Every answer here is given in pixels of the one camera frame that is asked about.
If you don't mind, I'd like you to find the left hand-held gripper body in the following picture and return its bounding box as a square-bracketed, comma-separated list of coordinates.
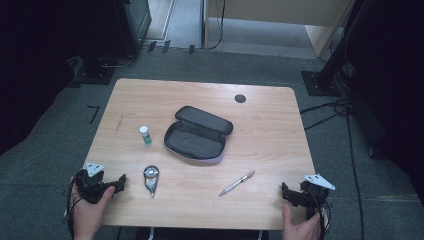
[74, 162, 111, 205]

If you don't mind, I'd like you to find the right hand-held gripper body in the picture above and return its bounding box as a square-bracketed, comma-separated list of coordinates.
[294, 173, 336, 221]

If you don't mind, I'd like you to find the silver pen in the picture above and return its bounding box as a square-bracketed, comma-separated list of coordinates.
[218, 169, 256, 198]

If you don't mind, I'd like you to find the white green glue stick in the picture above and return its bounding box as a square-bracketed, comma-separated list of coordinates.
[139, 125, 153, 148]

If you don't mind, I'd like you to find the dark grey pencil case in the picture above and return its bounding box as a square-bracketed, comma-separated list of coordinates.
[163, 105, 234, 165]

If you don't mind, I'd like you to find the person's right hand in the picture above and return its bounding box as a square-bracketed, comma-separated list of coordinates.
[282, 203, 323, 240]

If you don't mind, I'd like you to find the person's left hand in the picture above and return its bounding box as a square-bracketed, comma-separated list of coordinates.
[70, 184, 116, 240]

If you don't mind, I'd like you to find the person's dark clothing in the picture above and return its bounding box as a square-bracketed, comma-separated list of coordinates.
[134, 227, 270, 240]

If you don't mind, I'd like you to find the dark curtain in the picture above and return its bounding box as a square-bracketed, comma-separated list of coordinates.
[346, 0, 424, 205]
[0, 0, 118, 156]

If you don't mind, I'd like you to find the black cabinet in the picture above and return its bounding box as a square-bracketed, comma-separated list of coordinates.
[113, 0, 153, 58]

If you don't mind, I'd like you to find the light wooden furniture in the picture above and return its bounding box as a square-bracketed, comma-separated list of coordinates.
[202, 0, 356, 59]

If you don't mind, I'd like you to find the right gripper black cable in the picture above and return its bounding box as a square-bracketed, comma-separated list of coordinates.
[308, 189, 334, 240]

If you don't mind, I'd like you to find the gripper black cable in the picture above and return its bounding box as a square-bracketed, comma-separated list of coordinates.
[308, 189, 334, 240]
[62, 179, 83, 240]

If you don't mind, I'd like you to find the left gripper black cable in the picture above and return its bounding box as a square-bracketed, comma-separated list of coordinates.
[62, 179, 83, 240]

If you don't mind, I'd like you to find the long black floor cable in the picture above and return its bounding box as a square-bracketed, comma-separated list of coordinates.
[345, 109, 366, 240]

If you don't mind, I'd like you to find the black stand base plate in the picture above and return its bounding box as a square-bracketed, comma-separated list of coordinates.
[71, 54, 118, 86]

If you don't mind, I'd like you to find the black metal stand post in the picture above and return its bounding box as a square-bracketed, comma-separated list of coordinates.
[301, 0, 368, 98]

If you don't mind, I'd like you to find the thin black hanging cable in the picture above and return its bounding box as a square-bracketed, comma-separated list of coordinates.
[208, 0, 227, 51]

